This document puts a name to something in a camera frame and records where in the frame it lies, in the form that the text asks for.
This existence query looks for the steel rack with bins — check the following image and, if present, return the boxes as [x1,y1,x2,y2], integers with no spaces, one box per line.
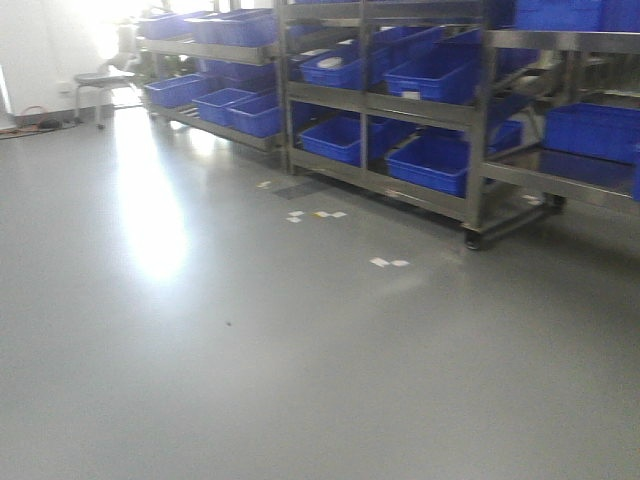
[139,1,639,250]

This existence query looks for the grey round stool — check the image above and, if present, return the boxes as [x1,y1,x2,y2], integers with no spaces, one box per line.
[73,53,138,130]

